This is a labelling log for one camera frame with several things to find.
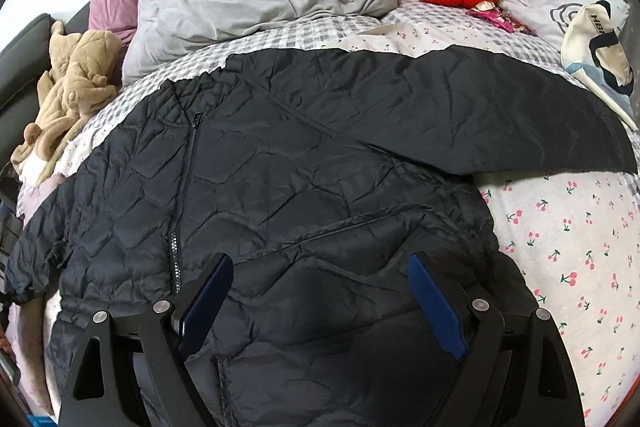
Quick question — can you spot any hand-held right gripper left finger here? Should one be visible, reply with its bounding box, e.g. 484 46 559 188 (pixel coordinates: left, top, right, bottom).
59 253 236 427

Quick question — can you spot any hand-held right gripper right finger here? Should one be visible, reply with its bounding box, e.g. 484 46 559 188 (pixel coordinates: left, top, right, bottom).
406 252 586 427

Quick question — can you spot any black puffer jacket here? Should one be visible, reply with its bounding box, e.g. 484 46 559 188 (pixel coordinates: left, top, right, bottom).
2 42 638 427

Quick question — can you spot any pink floral cloth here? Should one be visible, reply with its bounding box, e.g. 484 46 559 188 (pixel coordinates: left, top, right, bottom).
15 174 68 220

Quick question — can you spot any beige plush robe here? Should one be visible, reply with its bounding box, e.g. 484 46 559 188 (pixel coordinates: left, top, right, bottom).
10 21 123 182

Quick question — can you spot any pink patterned wrapper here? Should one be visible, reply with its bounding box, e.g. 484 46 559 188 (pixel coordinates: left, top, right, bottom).
466 1 538 35

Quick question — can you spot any cream and black tote bag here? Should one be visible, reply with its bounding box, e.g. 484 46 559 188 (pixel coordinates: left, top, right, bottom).
560 2 638 130

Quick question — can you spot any dark green sofa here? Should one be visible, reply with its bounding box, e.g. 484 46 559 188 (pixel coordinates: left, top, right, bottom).
0 2 96 118

